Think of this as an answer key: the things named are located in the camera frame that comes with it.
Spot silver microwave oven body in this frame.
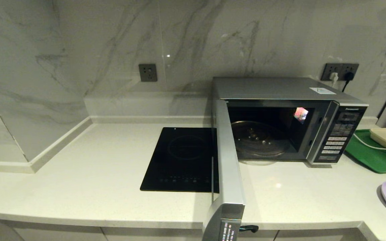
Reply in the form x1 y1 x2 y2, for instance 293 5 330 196
212 77 369 165

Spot black induction cooktop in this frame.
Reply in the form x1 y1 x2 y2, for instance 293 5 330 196
140 127 220 193

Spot white label sticker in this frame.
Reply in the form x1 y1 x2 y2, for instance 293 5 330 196
309 87 337 94

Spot green plastic tray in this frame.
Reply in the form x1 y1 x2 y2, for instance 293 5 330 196
344 130 386 174

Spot grey single wall socket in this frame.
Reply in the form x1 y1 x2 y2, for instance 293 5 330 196
138 64 157 82

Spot white power cable with plug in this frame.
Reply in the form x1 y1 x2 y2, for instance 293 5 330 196
330 72 386 165

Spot grey double wall socket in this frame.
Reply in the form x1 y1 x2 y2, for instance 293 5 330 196
321 63 360 81

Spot black power cable with plug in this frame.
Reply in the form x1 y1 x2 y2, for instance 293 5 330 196
342 71 355 92

